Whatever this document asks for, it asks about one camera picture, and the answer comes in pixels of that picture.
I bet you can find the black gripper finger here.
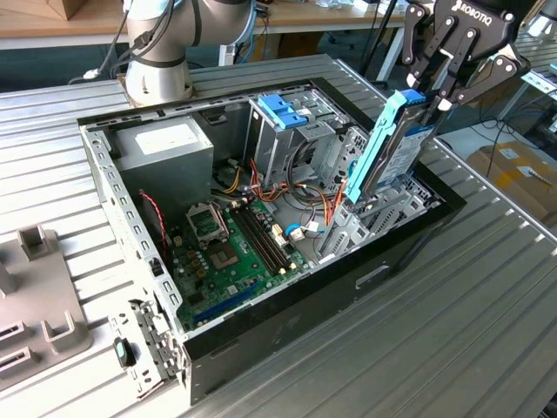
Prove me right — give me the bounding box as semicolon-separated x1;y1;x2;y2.
402;3;457;95
428;28;533;136

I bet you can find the hard disk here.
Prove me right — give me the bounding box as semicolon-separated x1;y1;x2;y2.
345;88;438;205

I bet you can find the orange power wire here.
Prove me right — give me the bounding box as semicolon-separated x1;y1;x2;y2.
321;180;349;227

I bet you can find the grey metal disk bay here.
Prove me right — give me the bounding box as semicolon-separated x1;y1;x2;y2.
315;125;440;266

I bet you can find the black tripod stand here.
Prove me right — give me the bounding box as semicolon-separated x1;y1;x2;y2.
359;0;401;88

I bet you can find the small metal tool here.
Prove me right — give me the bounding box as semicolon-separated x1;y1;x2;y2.
527;168;554;187

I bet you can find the large brown cardboard box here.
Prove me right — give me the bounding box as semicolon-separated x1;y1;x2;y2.
465;141;557;227

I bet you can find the blue plastic bay latch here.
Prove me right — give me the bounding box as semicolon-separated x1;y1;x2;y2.
257;94;312;131

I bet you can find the grey metal drive cage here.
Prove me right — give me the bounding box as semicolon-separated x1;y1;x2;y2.
243;84;352;186

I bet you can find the white upright device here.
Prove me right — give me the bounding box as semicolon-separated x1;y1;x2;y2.
217;42;238;67

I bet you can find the black RAM slot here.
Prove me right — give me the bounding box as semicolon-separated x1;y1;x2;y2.
239;200;292;270
229;204;282;276

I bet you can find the thin metal locking lever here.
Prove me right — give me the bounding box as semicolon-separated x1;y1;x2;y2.
213;202;231;239

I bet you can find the metal socket cover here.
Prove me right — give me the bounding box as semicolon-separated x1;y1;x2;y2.
185;202;231;243

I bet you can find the grey power supply unit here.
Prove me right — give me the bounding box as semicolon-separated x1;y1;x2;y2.
111;115;217;219

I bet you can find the CPU socket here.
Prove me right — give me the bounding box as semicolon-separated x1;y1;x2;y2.
206;241;243;273

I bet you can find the green motherboard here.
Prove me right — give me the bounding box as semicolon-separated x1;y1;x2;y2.
167;193;314;332

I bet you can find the black open PC case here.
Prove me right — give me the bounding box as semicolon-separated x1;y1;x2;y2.
76;76;469;406

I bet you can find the black case fan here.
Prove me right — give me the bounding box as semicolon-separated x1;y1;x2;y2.
138;191;171;262

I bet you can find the blue expansion slot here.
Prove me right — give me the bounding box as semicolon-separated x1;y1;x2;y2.
191;280;262;327

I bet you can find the small brown cardboard box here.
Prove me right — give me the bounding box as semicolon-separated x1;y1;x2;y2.
43;0;92;21

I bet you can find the small black teal device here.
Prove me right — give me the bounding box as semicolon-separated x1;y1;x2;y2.
111;336;137;369

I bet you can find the grey parts rack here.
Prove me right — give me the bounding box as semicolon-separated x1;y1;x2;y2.
0;224;95;391

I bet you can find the wooden desk white frame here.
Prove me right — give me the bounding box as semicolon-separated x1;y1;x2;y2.
252;0;436;84
0;0;131;51

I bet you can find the orange wire bundle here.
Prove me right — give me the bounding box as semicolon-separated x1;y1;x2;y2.
248;157;334;206

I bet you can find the short blue wire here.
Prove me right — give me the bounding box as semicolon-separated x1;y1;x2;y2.
285;222;325;240

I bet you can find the yellow wire bundle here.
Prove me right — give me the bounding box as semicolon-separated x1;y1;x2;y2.
217;165;245;195

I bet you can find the red twisted wire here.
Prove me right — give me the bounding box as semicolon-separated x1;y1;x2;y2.
138;189;170;259

